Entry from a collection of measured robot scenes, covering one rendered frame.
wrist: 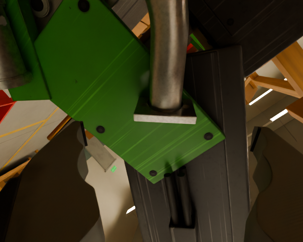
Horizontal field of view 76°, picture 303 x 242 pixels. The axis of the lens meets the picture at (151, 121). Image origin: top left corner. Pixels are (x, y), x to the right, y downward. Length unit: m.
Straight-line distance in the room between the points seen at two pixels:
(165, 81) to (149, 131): 0.08
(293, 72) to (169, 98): 0.89
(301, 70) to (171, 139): 0.87
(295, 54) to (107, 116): 0.90
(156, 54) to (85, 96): 0.10
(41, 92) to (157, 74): 0.13
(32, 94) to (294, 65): 0.96
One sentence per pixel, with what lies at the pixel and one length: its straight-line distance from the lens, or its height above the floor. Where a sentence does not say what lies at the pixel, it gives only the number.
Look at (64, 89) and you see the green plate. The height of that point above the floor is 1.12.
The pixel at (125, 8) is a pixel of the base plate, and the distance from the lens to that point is 0.73.
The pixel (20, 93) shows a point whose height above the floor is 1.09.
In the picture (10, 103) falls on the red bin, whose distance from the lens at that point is 0.70.
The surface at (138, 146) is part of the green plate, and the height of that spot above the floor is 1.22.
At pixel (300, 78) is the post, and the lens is 1.04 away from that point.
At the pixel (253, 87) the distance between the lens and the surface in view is 4.42.
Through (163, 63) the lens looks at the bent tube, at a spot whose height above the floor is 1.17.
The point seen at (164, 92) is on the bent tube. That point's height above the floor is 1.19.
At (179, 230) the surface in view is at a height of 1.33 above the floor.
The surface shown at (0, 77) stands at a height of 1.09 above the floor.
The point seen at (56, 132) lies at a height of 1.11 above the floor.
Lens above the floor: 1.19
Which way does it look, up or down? 4 degrees up
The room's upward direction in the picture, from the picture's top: 139 degrees clockwise
